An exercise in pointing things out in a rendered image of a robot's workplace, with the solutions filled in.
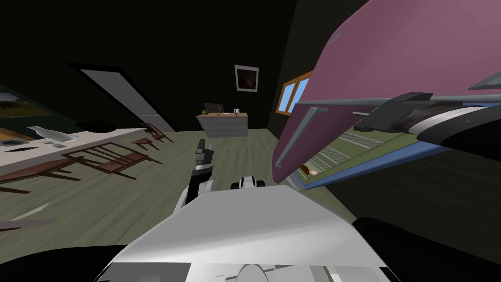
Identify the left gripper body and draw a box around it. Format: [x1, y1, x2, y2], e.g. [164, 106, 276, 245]
[194, 148, 215, 170]

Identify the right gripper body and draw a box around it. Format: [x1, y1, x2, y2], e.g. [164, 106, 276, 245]
[352, 92, 433, 133]

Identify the long grey fridge handle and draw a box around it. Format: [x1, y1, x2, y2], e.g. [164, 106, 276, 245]
[294, 94, 501, 108]

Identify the large mauve fridge door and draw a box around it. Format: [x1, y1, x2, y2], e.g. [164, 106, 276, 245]
[296, 0, 501, 106]

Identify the grey cabinet with wooden top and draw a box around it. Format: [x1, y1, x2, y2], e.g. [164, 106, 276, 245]
[195, 102, 250, 139]

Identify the blue fridge with green inside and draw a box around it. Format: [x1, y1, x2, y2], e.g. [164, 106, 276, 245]
[287, 102, 501, 191]

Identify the brown wooden chair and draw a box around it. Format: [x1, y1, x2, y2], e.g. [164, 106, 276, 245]
[131, 137, 161, 152]
[140, 122, 175, 144]
[62, 141, 163, 181]

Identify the small mauve fridge door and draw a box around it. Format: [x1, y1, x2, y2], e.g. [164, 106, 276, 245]
[272, 105, 386, 185]

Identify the white framed dark picture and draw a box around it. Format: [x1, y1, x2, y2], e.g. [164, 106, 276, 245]
[234, 64, 260, 93]

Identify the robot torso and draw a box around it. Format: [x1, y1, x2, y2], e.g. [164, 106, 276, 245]
[93, 176, 401, 282]

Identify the grey room door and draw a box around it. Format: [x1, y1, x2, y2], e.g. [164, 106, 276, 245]
[79, 68, 176, 133]

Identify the orange framed window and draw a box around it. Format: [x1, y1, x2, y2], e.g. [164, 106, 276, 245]
[275, 70, 314, 117]

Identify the pale dining table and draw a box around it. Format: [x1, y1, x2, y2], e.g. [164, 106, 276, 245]
[0, 119, 148, 195]

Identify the landscape painting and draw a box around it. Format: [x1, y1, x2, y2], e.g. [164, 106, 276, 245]
[0, 92, 54, 120]

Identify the short grey fridge handle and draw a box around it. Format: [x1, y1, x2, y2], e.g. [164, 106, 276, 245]
[274, 107, 329, 169]

